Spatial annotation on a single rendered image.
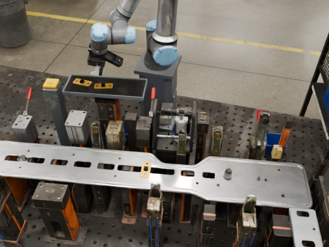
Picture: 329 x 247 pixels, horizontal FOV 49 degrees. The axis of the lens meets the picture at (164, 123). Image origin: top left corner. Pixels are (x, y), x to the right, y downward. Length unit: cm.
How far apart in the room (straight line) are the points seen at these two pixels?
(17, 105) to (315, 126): 182
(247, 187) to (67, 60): 290
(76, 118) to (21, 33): 282
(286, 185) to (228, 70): 238
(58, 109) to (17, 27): 256
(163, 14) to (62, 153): 74
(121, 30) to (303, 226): 107
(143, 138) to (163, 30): 48
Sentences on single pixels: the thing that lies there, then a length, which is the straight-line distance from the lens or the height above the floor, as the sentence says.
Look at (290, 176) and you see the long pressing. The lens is 158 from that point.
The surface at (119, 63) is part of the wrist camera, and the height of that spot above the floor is 119.
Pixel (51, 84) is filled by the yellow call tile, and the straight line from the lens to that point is 175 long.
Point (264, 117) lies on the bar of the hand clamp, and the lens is 148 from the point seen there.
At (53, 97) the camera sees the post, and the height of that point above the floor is 110.
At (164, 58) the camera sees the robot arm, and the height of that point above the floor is 126.
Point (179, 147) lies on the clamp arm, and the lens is 157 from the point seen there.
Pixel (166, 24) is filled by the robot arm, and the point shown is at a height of 141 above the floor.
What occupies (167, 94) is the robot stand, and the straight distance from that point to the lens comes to 193.
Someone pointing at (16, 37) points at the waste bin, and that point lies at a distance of 435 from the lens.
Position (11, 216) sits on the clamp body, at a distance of 171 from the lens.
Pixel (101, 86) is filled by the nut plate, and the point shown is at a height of 117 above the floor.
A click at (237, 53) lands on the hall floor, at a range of 408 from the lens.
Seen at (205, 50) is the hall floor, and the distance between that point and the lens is 406.
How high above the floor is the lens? 219
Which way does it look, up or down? 44 degrees down
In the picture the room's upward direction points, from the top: straight up
